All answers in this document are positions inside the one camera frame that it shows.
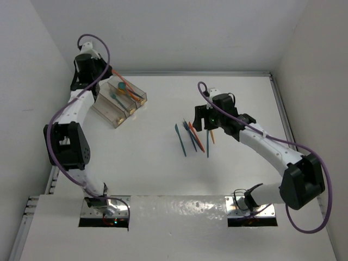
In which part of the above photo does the teal plastic spoon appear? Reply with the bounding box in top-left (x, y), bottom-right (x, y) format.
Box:
top-left (117, 82), bottom-right (140, 101)

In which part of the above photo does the clear outer container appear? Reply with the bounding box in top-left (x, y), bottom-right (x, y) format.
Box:
top-left (92, 95), bottom-right (126, 128)

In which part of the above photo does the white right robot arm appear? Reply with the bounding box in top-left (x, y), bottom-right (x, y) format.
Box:
top-left (192, 88), bottom-right (325, 211)

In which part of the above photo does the teal plastic fork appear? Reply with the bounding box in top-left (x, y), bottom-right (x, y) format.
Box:
top-left (109, 92), bottom-right (128, 111)

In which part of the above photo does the teal plastic knife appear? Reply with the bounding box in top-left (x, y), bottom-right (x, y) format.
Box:
top-left (175, 124), bottom-right (187, 157)
top-left (206, 130), bottom-right (210, 158)

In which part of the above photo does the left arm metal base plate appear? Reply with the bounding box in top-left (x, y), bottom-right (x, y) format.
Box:
top-left (80, 196), bottom-right (130, 218)

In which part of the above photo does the orange plastic spoon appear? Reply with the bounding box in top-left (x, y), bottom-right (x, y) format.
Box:
top-left (126, 88), bottom-right (142, 101)

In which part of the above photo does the orange plastic fork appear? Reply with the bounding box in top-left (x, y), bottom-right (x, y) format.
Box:
top-left (111, 69), bottom-right (134, 91)

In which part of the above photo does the yellow plastic fork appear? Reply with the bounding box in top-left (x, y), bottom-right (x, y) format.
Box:
top-left (210, 130), bottom-right (215, 144)

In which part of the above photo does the dark blue plastic fork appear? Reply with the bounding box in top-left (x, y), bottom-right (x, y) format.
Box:
top-left (182, 120), bottom-right (198, 152)

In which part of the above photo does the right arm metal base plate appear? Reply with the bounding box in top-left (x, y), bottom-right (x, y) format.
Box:
top-left (225, 195), bottom-right (276, 219)

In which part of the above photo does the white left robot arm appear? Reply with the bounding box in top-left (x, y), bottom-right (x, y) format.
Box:
top-left (43, 42), bottom-right (111, 211)

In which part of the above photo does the clear spoon container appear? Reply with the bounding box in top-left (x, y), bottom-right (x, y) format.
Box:
top-left (107, 76), bottom-right (147, 113)

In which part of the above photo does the clear middle container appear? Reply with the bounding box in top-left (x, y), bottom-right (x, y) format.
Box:
top-left (100, 83), bottom-right (137, 118)

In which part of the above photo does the yellow plastic spoon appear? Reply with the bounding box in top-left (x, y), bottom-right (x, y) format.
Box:
top-left (118, 89), bottom-right (142, 102)

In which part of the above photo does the orange plastic knife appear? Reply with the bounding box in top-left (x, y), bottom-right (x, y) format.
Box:
top-left (188, 121), bottom-right (205, 153)

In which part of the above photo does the dark blue plastic spoon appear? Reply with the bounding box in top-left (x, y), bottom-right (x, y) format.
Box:
top-left (128, 89), bottom-right (142, 99)

